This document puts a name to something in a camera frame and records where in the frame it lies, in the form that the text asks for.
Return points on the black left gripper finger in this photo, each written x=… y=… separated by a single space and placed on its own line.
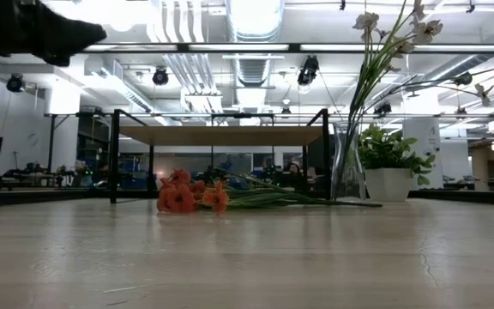
x=67 y=36

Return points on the orange flower bunch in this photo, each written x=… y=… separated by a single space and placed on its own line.
x=178 y=199

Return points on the white veined flower bunch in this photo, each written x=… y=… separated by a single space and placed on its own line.
x=369 y=77

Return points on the clear glass vase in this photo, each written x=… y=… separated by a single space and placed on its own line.
x=347 y=189

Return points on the black ceiling spotlight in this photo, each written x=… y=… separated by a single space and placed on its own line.
x=160 y=77
x=15 y=83
x=462 y=79
x=308 y=70
x=382 y=108

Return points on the plain white column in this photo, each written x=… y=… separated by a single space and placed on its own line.
x=62 y=103

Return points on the person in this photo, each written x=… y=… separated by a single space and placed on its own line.
x=294 y=169

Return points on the green plant in white pot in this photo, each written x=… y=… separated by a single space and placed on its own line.
x=387 y=184

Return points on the white column with sign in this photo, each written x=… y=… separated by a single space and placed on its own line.
x=427 y=129

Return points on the distant black workstation frame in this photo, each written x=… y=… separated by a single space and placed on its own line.
x=52 y=141

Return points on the black metal table frame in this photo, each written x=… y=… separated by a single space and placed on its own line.
x=15 y=197

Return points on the wooden shelf with black frame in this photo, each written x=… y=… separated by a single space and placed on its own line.
x=221 y=135

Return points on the silver ventilation duct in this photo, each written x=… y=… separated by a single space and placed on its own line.
x=253 y=68

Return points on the black overhead frame beam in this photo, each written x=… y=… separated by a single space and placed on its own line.
x=294 y=48

